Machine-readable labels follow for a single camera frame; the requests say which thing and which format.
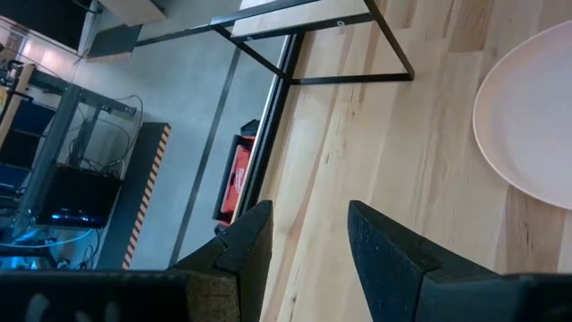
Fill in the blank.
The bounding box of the black computer tower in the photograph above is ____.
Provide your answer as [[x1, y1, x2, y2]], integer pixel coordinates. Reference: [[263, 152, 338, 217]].
[[36, 164, 124, 230]]

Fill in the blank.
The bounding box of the pale pink plate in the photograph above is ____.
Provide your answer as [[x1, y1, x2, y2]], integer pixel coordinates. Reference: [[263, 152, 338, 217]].
[[472, 20, 572, 211]]

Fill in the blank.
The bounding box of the black aluminium rig frame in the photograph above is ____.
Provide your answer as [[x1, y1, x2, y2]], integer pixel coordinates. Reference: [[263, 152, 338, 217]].
[[230, 31, 307, 225]]

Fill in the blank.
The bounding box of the hazard-striped floor mat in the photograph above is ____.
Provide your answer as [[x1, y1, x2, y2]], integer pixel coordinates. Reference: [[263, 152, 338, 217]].
[[86, 22, 144, 63], [96, 122, 173, 272]]

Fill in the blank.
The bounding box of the wooden shelf black metal frame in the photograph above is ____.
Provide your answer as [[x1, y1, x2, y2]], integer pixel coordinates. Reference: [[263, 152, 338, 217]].
[[209, 0, 416, 86]]

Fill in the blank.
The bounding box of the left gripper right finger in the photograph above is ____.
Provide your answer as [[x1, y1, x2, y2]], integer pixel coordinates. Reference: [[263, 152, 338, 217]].
[[348, 199, 572, 322]]

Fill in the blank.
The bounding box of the wooden cabinet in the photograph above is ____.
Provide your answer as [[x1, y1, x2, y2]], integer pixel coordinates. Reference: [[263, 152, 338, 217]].
[[98, 0, 167, 27]]

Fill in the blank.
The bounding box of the red and black tool box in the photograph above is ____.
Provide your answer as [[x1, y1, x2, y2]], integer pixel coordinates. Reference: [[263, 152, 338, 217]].
[[213, 118, 261, 233]]

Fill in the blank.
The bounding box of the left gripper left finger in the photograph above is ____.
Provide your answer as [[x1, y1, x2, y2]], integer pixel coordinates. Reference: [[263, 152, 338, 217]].
[[0, 199, 273, 322]]

